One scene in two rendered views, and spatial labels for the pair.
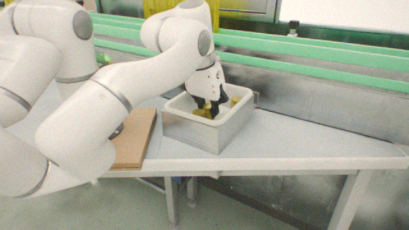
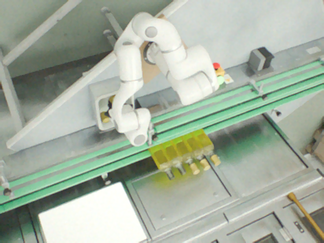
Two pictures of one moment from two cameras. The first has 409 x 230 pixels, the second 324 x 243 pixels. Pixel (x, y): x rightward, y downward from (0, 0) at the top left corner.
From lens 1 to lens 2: 1.04 m
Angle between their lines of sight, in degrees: 8
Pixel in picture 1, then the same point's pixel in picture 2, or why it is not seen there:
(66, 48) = (176, 82)
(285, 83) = (88, 146)
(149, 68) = (121, 99)
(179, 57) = (116, 111)
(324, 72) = (72, 162)
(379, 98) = (39, 165)
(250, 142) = (80, 102)
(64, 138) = (122, 55)
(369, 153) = (25, 137)
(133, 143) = not seen: hidden behind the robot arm
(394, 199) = not seen: outside the picture
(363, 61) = (58, 176)
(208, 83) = not seen: hidden behind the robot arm
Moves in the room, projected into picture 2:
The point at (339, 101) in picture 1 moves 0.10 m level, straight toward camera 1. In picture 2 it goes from (55, 153) to (51, 140)
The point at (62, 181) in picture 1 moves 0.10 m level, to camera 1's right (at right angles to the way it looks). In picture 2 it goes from (126, 33) to (105, 50)
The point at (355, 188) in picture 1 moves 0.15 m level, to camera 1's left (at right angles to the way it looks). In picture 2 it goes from (18, 118) to (42, 99)
